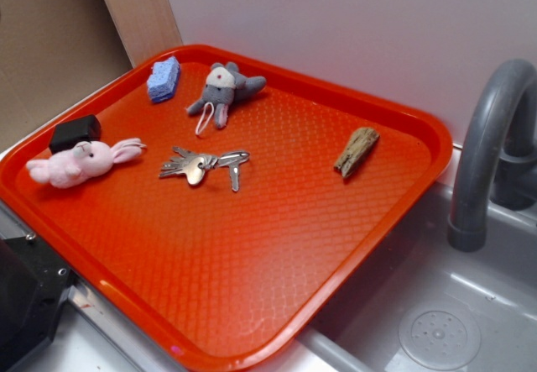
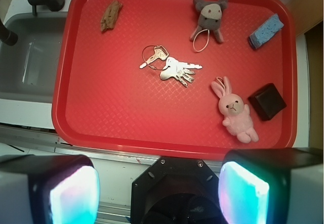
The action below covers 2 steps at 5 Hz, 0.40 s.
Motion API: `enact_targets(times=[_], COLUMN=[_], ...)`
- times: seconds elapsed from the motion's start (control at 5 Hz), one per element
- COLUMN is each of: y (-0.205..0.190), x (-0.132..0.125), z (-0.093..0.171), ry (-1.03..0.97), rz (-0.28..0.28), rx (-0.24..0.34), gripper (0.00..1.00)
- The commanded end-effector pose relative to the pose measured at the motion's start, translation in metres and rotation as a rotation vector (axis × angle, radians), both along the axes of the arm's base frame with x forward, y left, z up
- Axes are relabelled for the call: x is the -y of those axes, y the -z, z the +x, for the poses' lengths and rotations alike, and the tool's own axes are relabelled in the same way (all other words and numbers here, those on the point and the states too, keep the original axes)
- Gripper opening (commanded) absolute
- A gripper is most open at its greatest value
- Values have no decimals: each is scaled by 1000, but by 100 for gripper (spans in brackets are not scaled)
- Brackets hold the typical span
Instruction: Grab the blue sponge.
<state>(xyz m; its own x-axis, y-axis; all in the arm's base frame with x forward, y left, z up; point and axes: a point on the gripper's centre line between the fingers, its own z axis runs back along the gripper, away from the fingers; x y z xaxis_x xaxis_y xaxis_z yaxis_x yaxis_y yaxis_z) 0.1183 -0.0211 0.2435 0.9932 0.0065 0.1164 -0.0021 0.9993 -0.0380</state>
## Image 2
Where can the red plastic tray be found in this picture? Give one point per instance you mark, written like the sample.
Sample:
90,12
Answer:
103,99

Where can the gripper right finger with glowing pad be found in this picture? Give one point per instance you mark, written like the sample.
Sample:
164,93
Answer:
272,186

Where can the grey plush mouse toy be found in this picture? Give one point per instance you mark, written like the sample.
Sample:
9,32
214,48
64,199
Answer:
210,17

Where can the pink plush bunny toy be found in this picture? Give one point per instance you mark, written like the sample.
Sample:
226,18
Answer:
237,119

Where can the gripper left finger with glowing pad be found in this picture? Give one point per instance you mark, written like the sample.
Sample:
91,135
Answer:
49,189

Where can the grey sink basin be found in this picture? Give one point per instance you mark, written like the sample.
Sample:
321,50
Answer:
28,69

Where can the dark brown cube block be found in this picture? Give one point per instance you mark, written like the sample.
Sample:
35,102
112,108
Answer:
267,102

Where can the brown wood bark piece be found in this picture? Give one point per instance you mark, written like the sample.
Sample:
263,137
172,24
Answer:
110,16

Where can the bunch of silver keys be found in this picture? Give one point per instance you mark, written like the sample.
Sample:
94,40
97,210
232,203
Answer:
180,71

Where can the blue sponge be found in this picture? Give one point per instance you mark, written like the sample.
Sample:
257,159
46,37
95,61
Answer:
265,32

